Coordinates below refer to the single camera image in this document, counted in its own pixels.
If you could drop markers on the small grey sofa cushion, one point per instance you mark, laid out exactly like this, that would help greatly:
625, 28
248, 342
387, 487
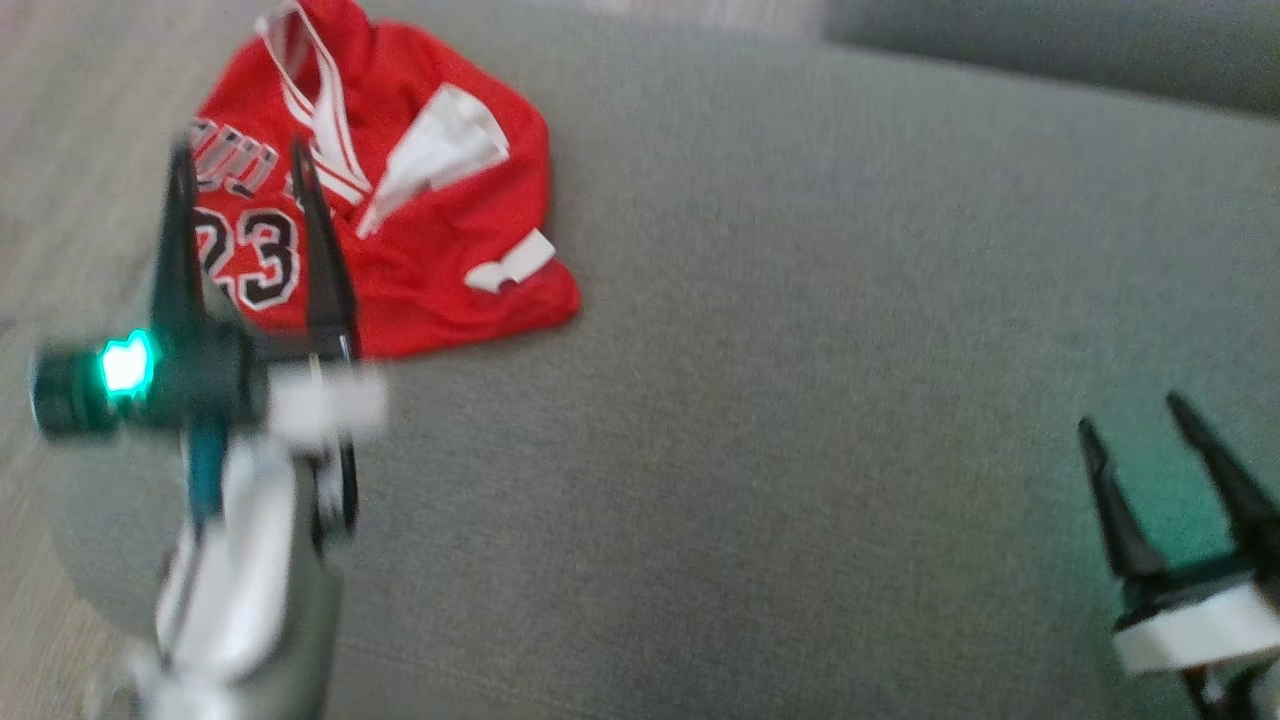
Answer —
1080, 45

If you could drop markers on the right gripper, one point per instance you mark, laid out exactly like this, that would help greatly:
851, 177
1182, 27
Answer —
1200, 630

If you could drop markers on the red basketball jersey number 23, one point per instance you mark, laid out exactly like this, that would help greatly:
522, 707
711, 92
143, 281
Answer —
430, 250

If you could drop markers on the large grey sofa seat cushion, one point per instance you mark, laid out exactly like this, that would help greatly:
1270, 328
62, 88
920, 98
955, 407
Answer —
760, 400

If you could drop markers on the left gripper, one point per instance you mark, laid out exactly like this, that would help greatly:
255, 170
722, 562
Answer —
200, 385

